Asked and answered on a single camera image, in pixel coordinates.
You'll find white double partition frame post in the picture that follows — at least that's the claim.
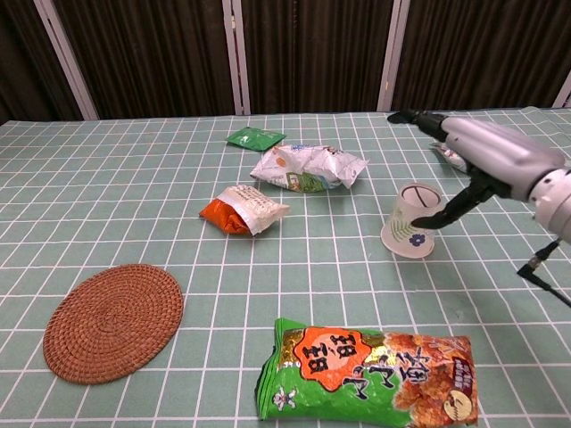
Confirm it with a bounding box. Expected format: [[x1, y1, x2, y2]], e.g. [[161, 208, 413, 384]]
[[221, 0, 252, 116]]

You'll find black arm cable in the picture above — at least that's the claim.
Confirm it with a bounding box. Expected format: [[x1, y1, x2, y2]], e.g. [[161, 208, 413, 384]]
[[516, 239, 571, 309]]

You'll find long white green snack bag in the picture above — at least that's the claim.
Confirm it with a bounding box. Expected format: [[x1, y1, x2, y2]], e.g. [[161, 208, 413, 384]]
[[430, 142, 469, 173]]

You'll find green orange snack bag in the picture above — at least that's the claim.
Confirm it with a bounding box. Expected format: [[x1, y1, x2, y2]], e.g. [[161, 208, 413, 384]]
[[254, 317, 479, 428]]

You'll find green grid table mat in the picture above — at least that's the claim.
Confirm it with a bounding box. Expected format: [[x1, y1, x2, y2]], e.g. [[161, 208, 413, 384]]
[[0, 105, 571, 428]]

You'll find crumpled white snack bag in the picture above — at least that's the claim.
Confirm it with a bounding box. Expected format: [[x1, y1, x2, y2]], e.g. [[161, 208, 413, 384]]
[[249, 144, 369, 193]]

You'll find small green sachet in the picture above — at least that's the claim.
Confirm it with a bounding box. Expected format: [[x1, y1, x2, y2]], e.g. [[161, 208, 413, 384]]
[[225, 127, 287, 153]]

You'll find white paper cup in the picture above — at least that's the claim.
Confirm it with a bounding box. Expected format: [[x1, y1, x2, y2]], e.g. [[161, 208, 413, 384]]
[[380, 182, 443, 259]]

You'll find dark fabric partition panel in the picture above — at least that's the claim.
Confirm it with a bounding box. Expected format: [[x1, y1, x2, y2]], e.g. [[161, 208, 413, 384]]
[[53, 0, 236, 120], [240, 0, 396, 115], [391, 0, 571, 111], [0, 0, 84, 126]]

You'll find orange white snack packet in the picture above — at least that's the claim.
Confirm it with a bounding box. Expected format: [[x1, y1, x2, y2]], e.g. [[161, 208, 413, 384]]
[[199, 185, 291, 236]]

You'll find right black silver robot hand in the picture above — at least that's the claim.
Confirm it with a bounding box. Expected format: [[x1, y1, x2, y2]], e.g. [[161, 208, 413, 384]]
[[386, 110, 567, 231]]

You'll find round woven brown coaster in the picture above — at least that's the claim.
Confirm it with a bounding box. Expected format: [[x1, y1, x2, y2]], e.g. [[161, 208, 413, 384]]
[[42, 263, 185, 385]]

